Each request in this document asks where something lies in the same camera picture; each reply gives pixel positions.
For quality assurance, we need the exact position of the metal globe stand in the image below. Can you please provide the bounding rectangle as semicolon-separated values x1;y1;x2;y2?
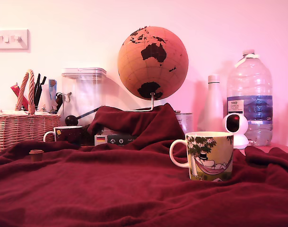
123;92;156;112

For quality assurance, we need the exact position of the pale grey box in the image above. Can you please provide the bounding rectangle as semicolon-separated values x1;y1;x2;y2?
101;127;135;137

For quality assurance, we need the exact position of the dark box with flag print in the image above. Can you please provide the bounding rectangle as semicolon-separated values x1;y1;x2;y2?
94;134;139;147

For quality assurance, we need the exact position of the metal tin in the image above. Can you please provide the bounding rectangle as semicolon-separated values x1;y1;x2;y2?
175;111;193;134

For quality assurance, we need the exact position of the cork globe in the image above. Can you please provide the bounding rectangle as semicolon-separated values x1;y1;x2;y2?
117;26;189;101

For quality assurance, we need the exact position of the clear plastic lidded container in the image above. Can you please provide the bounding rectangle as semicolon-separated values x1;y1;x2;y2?
61;67;107;126

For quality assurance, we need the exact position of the white bottle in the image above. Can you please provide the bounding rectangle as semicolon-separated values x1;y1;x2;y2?
197;74;225;132

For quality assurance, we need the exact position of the black ball-ended tool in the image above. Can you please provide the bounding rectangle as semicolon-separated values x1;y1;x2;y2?
64;106;102;126

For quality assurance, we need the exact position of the cartoon print mug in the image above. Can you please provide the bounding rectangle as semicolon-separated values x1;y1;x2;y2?
169;131;234;182

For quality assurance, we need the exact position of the dark red fleece blanket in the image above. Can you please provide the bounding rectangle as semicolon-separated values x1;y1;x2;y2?
0;103;288;227

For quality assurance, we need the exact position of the blue and white utensil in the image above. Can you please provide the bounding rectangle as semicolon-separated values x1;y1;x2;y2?
48;79;58;105

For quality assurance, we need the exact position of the large clear water bottle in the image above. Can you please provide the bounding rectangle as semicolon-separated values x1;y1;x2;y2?
226;49;274;147

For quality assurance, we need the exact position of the red packet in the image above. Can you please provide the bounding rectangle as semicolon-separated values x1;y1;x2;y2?
10;83;29;111

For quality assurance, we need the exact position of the dark mug with white handle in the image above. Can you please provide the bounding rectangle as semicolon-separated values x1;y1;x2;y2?
43;125;84;145

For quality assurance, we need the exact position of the dark brown tool handle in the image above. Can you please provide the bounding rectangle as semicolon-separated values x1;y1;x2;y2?
54;92;64;112

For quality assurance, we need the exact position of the small white round camera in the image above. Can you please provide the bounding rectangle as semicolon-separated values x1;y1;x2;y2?
222;113;250;149

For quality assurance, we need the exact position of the black utensil handle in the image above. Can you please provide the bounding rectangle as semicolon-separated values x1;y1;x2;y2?
34;73;41;108
38;76;47;95

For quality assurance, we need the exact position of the wicker basket with handle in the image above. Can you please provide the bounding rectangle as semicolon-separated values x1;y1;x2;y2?
0;69;61;154

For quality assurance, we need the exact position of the white wall switch plate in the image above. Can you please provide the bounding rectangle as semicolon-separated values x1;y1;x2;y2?
0;29;30;51

